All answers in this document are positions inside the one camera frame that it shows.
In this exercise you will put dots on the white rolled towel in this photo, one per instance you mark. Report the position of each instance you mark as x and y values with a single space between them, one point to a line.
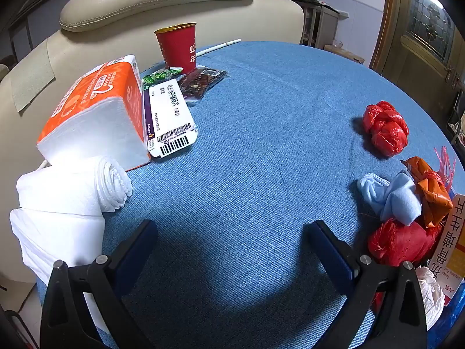
54 203

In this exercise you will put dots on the cream box with red print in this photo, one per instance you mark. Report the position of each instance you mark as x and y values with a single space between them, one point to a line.
454 247

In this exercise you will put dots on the dark snack wrapper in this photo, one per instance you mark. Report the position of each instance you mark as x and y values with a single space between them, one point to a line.
198 85

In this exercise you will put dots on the white and purple medicine box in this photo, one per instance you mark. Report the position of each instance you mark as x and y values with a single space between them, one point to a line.
170 116

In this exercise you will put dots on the red plastic bag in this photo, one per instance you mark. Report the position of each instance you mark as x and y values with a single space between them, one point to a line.
387 131
399 241

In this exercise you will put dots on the blue face mask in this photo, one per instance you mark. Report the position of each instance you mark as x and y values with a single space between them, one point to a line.
396 200

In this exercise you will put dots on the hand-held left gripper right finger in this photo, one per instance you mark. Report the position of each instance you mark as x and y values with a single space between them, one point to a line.
332 258

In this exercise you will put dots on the wooden door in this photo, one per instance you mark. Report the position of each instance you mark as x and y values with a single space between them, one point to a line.
407 54

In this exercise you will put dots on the pink striped plastic bag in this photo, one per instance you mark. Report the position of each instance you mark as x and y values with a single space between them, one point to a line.
445 167

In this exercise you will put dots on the slatted wooden cabinet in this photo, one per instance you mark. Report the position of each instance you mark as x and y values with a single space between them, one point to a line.
319 25

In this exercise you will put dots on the red paper cup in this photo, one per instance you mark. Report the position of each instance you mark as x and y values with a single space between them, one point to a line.
178 49

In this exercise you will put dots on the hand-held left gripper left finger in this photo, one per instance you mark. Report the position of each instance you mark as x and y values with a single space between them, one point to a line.
134 254

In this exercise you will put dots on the blue tablecloth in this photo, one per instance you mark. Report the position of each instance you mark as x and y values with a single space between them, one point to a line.
254 152

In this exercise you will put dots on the white straw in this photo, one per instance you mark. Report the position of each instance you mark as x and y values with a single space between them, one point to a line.
221 44

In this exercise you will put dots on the orange plastic bag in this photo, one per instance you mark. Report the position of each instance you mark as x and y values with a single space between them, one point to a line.
430 192

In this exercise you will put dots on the green candy wrapper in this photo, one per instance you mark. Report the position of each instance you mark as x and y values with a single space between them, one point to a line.
160 76

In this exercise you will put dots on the orange tissue pack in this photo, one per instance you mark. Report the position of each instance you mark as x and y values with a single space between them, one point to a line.
101 91

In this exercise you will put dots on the white plastic bag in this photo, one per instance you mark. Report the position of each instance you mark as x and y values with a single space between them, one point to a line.
430 294

